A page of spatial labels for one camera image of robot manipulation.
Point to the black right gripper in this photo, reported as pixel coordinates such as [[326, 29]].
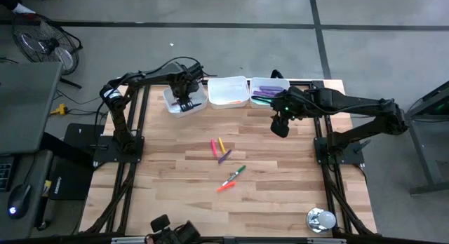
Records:
[[280, 100]]

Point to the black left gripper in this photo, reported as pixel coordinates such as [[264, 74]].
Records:
[[186, 89]]

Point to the lavender chunky highlighter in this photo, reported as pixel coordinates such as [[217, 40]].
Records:
[[271, 88]]

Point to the brown capped whiteboard marker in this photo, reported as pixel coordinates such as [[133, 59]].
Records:
[[175, 104]]

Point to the violet chunky highlighter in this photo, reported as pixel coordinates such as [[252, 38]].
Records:
[[261, 93]]

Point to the teal chunky highlighter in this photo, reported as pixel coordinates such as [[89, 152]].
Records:
[[259, 103]]

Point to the coral pen-style highlighter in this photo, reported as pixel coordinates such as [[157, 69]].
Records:
[[233, 102]]

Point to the purple pen-style highlighter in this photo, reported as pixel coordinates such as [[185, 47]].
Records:
[[224, 156]]

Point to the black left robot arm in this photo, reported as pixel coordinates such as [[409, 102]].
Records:
[[119, 125]]

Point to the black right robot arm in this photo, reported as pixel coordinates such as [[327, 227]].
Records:
[[350, 102]]

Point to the white plastic bin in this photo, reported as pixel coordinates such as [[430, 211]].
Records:
[[228, 91], [168, 110], [256, 82]]

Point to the pink pen-style highlighter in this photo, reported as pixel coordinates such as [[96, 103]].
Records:
[[214, 148]]

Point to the yellow pen-style highlighter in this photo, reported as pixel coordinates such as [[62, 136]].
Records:
[[221, 146]]

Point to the green fine-tip marker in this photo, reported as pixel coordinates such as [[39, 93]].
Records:
[[238, 171]]

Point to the black clamp lever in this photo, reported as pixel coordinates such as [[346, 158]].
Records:
[[363, 146]]

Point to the orange pen-style highlighter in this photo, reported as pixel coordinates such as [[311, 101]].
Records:
[[226, 186]]

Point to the silver lamp reflector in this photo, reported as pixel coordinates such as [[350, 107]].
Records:
[[312, 221]]

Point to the yellow power plug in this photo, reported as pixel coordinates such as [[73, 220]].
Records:
[[60, 109]]

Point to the white light bulb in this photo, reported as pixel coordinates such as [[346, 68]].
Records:
[[327, 219]]

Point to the black metal desk stand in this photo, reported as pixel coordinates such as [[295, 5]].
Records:
[[421, 142]]

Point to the black floor fan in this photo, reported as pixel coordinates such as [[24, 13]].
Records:
[[45, 44]]

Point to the black equipment case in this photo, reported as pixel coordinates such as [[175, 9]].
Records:
[[70, 184]]

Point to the grey flat panel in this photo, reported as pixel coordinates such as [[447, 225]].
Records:
[[28, 103]]

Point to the yellow black tag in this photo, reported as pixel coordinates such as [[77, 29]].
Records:
[[47, 188]]

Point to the person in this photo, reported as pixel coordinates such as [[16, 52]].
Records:
[[14, 9]]

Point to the black keyboard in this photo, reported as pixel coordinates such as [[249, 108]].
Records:
[[5, 174]]

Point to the black computer mouse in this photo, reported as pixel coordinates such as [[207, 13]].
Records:
[[19, 200]]

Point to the grey desk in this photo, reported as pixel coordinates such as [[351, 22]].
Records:
[[7, 230]]

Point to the black frame clamp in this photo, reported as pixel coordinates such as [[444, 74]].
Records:
[[277, 74]]

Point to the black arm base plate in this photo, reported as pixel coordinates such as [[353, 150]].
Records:
[[105, 153], [321, 156]]

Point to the black camera device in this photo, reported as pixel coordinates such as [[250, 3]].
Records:
[[175, 233]]

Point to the silver metal bracket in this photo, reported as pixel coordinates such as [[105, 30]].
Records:
[[129, 240], [326, 241]]

